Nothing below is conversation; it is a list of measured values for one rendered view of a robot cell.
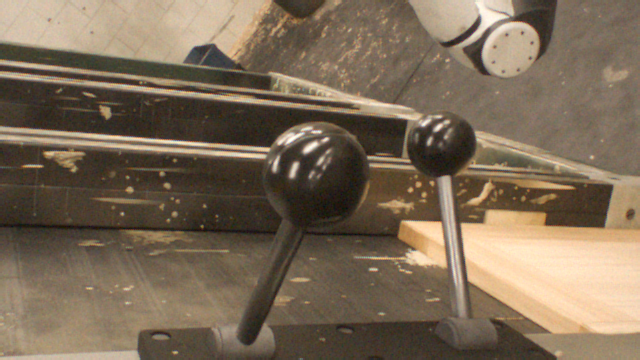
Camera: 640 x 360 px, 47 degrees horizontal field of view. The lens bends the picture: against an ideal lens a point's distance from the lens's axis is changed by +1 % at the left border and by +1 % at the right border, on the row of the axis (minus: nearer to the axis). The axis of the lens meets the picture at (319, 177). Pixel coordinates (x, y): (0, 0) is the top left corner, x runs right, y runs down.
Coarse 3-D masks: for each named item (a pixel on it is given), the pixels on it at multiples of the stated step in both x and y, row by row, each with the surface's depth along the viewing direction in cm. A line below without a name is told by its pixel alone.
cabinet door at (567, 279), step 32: (416, 224) 74; (480, 224) 78; (480, 256) 65; (512, 256) 67; (544, 256) 70; (576, 256) 72; (608, 256) 74; (480, 288) 62; (512, 288) 58; (544, 288) 59; (576, 288) 60; (608, 288) 62; (544, 320) 55; (576, 320) 52; (608, 320) 53
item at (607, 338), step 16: (528, 336) 42; (544, 336) 42; (560, 336) 42; (576, 336) 43; (592, 336) 43; (608, 336) 44; (624, 336) 44; (112, 352) 32; (128, 352) 32; (560, 352) 40; (576, 352) 40; (592, 352) 41; (608, 352) 41; (624, 352) 42
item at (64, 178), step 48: (0, 144) 58; (48, 144) 60; (96, 144) 62; (144, 144) 66; (192, 144) 69; (0, 192) 59; (48, 192) 60; (96, 192) 62; (144, 192) 64; (192, 192) 65; (240, 192) 67; (384, 192) 73; (432, 192) 76; (480, 192) 78; (528, 192) 81; (576, 192) 83; (624, 192) 86
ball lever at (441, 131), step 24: (432, 120) 39; (456, 120) 39; (408, 144) 40; (432, 144) 38; (456, 144) 38; (432, 168) 39; (456, 168) 39; (456, 192) 39; (456, 216) 39; (456, 240) 38; (456, 264) 38; (456, 288) 37; (456, 312) 37; (456, 336) 36; (480, 336) 36
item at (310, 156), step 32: (320, 128) 25; (288, 160) 24; (320, 160) 24; (352, 160) 24; (288, 192) 24; (320, 192) 24; (352, 192) 25; (288, 224) 27; (320, 224) 25; (288, 256) 28; (256, 288) 29; (256, 320) 30; (224, 352) 31; (256, 352) 31
